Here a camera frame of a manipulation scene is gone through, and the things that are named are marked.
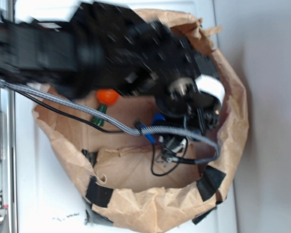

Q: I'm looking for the thin black cable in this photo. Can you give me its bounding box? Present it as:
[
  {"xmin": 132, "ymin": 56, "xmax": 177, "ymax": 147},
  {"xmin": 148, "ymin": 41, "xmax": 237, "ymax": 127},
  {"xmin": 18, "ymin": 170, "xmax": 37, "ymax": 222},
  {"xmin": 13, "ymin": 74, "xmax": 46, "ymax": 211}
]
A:
[{"xmin": 14, "ymin": 91, "xmax": 127, "ymax": 133}]

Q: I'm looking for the orange toy carrot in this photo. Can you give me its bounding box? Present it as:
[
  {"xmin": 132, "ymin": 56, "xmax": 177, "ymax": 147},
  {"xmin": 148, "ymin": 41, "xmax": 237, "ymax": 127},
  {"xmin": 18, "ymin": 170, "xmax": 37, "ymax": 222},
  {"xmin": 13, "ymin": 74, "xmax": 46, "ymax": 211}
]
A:
[{"xmin": 91, "ymin": 89, "xmax": 119, "ymax": 127}]

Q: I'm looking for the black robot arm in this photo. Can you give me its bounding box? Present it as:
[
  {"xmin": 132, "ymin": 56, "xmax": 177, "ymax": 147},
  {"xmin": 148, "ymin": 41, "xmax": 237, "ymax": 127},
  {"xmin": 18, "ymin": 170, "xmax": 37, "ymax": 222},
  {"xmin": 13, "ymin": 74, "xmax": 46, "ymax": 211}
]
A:
[{"xmin": 0, "ymin": 2, "xmax": 224, "ymax": 124}]

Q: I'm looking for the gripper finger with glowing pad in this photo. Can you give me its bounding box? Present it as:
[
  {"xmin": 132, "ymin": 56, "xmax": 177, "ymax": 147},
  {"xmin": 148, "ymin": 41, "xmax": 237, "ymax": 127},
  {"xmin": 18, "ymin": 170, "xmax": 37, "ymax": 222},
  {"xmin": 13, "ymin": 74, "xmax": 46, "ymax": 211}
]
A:
[{"xmin": 196, "ymin": 74, "xmax": 225, "ymax": 102}]

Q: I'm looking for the brown paper bag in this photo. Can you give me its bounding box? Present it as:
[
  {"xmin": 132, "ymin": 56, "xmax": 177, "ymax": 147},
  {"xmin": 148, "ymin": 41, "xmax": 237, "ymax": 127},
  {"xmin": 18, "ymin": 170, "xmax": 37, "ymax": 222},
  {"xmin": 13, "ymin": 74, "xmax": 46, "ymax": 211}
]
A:
[{"xmin": 33, "ymin": 9, "xmax": 249, "ymax": 233}]

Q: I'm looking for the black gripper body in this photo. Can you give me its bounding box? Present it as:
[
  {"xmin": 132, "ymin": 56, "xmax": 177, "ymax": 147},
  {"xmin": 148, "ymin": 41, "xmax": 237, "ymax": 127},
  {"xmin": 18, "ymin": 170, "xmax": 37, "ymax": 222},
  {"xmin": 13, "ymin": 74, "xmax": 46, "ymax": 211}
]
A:
[{"xmin": 95, "ymin": 14, "xmax": 220, "ymax": 121}]

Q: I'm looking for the grey braided cable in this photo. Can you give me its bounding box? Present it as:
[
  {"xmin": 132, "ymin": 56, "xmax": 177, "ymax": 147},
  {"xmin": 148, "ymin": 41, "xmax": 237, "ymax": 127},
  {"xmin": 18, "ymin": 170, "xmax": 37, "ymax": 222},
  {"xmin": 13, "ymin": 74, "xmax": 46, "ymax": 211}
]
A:
[{"xmin": 0, "ymin": 79, "xmax": 221, "ymax": 166}]

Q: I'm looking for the blue sponge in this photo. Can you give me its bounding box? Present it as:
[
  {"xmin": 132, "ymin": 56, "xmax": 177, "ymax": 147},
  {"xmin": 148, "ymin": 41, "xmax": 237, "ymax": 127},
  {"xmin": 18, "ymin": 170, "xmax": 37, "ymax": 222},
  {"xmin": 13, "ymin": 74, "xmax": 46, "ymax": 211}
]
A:
[{"xmin": 144, "ymin": 113, "xmax": 166, "ymax": 144}]

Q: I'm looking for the aluminium frame rail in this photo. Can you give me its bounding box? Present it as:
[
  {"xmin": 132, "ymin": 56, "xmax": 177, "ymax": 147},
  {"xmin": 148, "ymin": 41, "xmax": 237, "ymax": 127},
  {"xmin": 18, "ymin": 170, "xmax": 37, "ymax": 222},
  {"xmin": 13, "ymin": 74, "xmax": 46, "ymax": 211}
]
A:
[{"xmin": 0, "ymin": 0, "xmax": 16, "ymax": 233}]

